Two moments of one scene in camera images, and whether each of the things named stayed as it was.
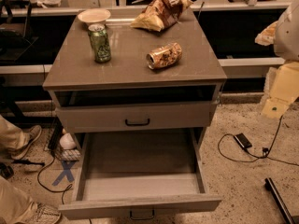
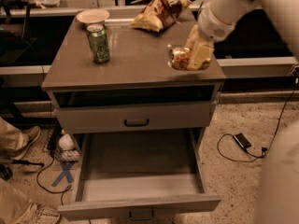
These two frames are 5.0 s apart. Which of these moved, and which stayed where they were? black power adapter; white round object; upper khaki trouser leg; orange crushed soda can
Moved: orange crushed soda can
Stayed: white round object; black power adapter; upper khaki trouser leg
